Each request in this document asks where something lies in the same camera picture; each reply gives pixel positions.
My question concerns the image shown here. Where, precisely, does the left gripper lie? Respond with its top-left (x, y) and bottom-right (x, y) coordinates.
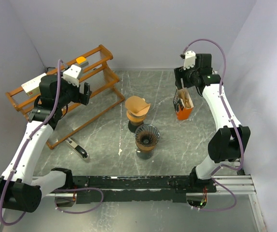
top-left (56, 71), bottom-right (92, 107)

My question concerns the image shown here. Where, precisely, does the orange coffee filter box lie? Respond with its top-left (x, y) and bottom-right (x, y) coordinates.
top-left (173, 88), bottom-right (194, 120)

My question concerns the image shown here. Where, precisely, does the brown paper coffee filter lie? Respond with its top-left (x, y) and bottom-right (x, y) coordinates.
top-left (125, 96), bottom-right (151, 113)

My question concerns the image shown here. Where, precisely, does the dark glass carafe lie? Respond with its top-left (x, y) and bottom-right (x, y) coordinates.
top-left (128, 121), bottom-right (143, 133)

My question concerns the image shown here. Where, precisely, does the clear glass ribbed dripper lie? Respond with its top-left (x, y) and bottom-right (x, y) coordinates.
top-left (135, 124), bottom-right (160, 147)

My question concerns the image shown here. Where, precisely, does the grey glass carafe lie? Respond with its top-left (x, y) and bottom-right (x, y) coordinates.
top-left (136, 148), bottom-right (153, 160)

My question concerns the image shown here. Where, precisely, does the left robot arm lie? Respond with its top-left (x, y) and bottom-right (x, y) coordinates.
top-left (0, 74), bottom-right (92, 213)

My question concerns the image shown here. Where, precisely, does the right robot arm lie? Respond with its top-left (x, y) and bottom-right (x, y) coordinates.
top-left (174, 51), bottom-right (250, 192)

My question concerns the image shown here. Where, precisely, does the silver black coffee scoop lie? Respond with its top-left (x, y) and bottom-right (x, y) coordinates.
top-left (65, 138), bottom-right (90, 160)

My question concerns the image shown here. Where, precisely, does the orange wooden rack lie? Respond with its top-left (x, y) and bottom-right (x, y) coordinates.
top-left (5, 44), bottom-right (125, 150)

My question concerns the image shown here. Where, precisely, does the orange grey small box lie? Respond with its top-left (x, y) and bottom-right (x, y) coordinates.
top-left (76, 56), bottom-right (89, 68)

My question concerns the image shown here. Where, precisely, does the white flat box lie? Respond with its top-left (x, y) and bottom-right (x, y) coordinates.
top-left (21, 73), bottom-right (47, 98)

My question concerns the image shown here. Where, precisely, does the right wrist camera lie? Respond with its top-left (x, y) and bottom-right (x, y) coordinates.
top-left (180, 51), bottom-right (196, 70)

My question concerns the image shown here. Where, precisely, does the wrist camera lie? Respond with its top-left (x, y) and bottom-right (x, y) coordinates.
top-left (62, 65), bottom-right (82, 87)
top-left (180, 51), bottom-right (196, 70)

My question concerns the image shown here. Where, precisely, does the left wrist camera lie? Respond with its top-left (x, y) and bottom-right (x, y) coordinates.
top-left (62, 65), bottom-right (82, 87)

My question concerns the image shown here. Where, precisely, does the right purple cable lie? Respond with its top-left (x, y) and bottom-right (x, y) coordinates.
top-left (181, 38), bottom-right (245, 211)

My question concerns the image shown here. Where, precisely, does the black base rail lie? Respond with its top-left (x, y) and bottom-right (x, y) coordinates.
top-left (73, 175), bottom-right (216, 204)

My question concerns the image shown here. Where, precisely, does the aluminium frame rail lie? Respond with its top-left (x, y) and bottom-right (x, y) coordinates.
top-left (32, 159), bottom-right (257, 196)

